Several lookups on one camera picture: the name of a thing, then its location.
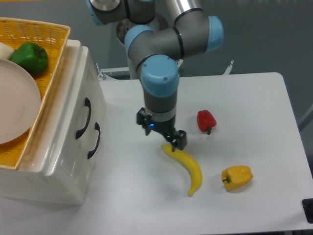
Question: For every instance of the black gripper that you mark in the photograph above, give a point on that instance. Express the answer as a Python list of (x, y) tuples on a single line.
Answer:
[(155, 122)]

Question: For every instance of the white top drawer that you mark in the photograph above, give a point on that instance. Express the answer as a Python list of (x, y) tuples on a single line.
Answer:
[(75, 158)]

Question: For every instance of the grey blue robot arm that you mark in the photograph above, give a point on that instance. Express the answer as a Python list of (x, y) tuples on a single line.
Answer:
[(154, 54)]

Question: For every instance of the white drawer cabinet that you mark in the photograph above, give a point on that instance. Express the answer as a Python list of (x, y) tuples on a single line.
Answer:
[(31, 181)]

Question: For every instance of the yellow banana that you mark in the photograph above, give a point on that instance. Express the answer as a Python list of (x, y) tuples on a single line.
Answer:
[(189, 163)]

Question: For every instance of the red bell pepper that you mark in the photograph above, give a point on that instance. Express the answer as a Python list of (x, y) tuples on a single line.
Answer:
[(206, 121)]

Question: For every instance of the yellow bell pepper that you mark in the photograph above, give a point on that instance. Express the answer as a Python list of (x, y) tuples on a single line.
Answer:
[(235, 177)]

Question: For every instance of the yellow woven basket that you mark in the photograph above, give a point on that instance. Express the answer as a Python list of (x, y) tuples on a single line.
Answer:
[(53, 38)]

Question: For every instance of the pink plate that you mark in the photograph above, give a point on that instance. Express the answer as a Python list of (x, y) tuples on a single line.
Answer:
[(20, 101)]

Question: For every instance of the green bell pepper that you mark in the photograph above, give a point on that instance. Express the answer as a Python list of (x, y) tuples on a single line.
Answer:
[(31, 57)]

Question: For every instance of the black object at table edge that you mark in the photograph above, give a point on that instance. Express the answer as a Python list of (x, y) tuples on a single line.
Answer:
[(308, 209)]

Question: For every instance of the white round vegetable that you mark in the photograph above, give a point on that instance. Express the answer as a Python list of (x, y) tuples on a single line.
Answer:
[(5, 51)]

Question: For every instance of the black top drawer handle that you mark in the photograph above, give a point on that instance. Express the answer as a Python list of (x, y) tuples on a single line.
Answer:
[(85, 117)]

